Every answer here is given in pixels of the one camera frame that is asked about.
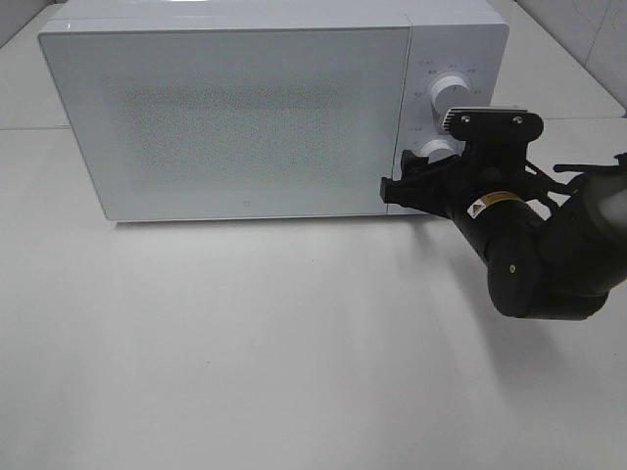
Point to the white microwave door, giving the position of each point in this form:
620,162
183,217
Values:
192,125

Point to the white microwave knob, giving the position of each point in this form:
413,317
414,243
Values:
436,150
448,91

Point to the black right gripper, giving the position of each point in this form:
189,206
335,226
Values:
484,191

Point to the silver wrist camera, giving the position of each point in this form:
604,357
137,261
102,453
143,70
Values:
494,125

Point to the white microwave oven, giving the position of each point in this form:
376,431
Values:
464,37

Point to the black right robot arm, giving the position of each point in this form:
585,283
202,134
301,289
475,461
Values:
552,250

